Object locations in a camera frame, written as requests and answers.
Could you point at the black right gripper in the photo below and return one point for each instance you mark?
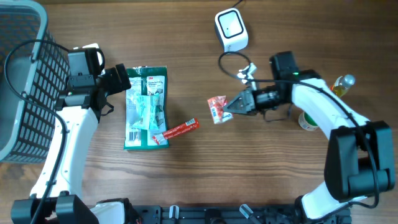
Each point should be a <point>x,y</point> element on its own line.
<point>249,106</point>

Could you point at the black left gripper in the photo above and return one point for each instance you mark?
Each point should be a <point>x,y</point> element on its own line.
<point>114,85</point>

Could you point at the pink tissue box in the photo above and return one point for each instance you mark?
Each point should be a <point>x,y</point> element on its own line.
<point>218,114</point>

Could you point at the teal small packet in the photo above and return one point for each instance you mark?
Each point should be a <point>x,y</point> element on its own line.
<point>146,112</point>

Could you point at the red stick packet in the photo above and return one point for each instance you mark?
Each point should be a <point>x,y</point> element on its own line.
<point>187,126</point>

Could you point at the green lid jar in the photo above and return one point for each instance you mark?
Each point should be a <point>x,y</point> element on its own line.
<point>306,122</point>

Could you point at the yellow liquid bottle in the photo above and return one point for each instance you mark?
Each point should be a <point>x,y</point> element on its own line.
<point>342,85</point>

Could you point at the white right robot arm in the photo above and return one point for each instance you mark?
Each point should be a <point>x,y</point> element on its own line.
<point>359,162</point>

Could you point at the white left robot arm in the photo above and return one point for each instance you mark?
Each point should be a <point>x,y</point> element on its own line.
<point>55,196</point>

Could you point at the white barcode scanner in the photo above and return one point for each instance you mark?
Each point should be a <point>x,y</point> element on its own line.
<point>231,30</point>

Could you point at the green 3M package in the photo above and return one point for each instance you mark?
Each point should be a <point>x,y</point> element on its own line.
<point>145,81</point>

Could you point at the grey plastic basket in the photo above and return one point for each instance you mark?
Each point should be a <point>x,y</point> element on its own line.
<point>33,72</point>

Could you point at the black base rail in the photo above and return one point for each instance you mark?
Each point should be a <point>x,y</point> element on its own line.
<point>224,214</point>

